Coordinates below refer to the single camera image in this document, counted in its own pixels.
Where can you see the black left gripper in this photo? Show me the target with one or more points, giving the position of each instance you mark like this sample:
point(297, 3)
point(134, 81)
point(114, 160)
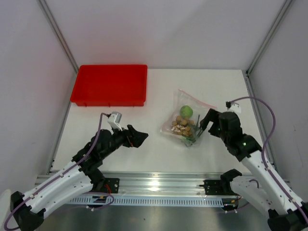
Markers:
point(136, 137)

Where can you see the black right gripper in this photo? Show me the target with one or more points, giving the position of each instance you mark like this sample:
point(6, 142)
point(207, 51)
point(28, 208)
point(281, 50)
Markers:
point(211, 115)

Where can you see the green ball fruit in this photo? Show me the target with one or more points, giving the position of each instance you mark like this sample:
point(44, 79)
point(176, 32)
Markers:
point(186, 111)

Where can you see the clear pink-dotted zip bag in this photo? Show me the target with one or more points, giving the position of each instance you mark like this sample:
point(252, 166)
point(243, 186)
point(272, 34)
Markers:
point(183, 98)

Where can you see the yellow longan bunch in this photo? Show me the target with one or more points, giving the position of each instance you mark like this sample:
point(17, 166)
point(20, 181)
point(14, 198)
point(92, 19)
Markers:
point(182, 126)

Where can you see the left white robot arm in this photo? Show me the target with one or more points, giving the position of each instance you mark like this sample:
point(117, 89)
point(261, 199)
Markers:
point(30, 209)

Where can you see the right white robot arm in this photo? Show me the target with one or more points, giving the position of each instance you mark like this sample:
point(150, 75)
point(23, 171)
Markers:
point(266, 191)

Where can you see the red plastic tray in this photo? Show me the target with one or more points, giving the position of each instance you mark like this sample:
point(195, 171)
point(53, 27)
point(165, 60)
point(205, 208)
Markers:
point(110, 85)

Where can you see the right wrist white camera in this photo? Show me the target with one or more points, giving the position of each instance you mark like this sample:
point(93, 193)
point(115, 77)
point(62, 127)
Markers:
point(234, 107)

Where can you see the wrist white camera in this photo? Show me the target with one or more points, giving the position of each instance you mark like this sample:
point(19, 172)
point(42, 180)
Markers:
point(114, 120)
point(234, 107)

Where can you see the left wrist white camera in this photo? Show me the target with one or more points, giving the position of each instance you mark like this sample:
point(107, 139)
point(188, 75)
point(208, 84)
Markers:
point(114, 120)

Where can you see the aluminium table rail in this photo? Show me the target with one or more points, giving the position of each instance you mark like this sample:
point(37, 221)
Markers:
point(131, 183)

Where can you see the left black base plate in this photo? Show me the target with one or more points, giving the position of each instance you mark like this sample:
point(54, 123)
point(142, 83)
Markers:
point(110, 186)

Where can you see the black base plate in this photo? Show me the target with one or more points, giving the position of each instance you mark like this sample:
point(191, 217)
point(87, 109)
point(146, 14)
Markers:
point(110, 186)
point(217, 187)

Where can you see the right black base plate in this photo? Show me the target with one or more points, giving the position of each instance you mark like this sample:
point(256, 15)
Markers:
point(217, 187)

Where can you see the white slotted cable duct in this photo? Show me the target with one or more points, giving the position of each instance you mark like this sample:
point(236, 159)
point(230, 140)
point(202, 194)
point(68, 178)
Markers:
point(147, 201)

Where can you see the right aluminium frame post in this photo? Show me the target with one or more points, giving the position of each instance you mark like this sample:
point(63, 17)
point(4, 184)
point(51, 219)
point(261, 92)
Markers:
point(278, 20)

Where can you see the aluminium frame post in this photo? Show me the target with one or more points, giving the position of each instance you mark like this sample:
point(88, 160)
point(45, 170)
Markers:
point(278, 20)
point(58, 33)

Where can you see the left aluminium frame post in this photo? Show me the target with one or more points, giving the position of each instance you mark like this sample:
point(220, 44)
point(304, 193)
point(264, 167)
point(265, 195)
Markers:
point(58, 33)

